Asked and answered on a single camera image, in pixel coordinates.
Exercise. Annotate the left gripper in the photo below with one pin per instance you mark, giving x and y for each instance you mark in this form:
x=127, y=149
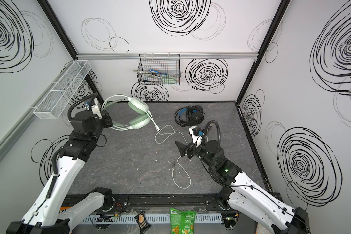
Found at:
x=106, y=120

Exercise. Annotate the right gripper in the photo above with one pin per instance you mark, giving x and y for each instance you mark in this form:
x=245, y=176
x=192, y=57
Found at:
x=188, y=149

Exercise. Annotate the mint green headphones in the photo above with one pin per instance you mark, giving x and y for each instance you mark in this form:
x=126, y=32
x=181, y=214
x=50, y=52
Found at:
x=144, y=117

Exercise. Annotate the black blue headphones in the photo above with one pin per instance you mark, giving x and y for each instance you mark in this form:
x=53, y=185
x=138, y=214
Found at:
x=194, y=115

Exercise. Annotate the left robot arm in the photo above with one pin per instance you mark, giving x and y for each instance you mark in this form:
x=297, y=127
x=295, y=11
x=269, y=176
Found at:
x=44, y=217

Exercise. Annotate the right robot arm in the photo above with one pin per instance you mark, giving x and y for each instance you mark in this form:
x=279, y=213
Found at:
x=239, y=192

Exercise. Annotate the green chips bag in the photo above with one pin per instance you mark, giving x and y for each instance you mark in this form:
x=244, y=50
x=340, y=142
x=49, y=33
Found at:
x=182, y=222

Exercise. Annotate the small dark snack packet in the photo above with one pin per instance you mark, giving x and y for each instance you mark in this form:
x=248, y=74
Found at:
x=142, y=222

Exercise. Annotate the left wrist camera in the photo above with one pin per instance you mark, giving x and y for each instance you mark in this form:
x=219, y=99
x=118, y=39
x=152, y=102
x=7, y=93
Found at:
x=93, y=106

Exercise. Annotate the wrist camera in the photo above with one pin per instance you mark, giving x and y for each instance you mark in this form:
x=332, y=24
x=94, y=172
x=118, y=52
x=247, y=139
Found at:
x=198, y=136
x=93, y=106

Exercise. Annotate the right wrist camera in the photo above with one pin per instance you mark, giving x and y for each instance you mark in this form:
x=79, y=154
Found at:
x=198, y=136

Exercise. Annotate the white wire shelf basket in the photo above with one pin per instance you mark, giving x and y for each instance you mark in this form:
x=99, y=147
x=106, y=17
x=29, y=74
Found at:
x=63, y=90

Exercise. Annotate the black mounting rail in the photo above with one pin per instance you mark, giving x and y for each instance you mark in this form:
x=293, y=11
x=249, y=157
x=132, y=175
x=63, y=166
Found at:
x=197, y=202

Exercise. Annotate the black wire basket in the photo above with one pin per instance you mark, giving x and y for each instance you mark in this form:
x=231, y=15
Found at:
x=159, y=68

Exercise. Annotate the white slotted cable duct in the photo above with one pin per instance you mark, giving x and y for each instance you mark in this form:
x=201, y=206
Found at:
x=151, y=218

